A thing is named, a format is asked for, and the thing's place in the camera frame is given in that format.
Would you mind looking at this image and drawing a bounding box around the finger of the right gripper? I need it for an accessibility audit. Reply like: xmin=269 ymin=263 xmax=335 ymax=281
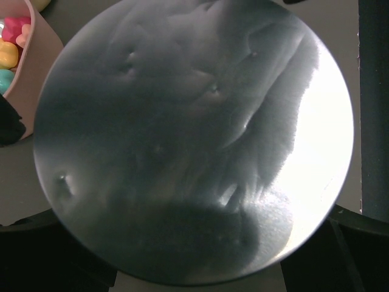
xmin=0 ymin=95 xmax=26 ymax=147

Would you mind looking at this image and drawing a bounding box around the pink tray of opaque candies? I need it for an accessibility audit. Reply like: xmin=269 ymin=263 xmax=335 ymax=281
xmin=1 ymin=1 xmax=63 ymax=140

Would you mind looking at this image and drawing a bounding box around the silver jar lid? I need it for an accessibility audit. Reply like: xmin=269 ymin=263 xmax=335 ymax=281
xmin=34 ymin=1 xmax=354 ymax=286

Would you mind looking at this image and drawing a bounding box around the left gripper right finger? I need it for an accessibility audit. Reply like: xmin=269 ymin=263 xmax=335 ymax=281
xmin=281 ymin=205 xmax=388 ymax=292

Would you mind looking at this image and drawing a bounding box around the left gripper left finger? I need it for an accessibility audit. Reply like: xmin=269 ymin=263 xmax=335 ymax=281
xmin=1 ymin=210 xmax=117 ymax=291

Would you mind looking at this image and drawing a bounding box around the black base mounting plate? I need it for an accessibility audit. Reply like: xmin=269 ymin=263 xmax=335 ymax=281
xmin=359 ymin=0 xmax=388 ymax=222

